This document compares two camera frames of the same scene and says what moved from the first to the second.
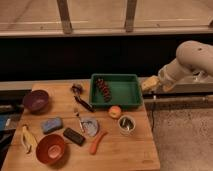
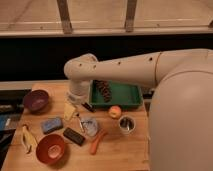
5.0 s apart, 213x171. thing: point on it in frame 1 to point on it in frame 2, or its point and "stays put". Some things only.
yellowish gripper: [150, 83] to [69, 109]
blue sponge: [51, 124] stays put
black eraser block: [74, 136] stays put
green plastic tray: [124, 90] stays put
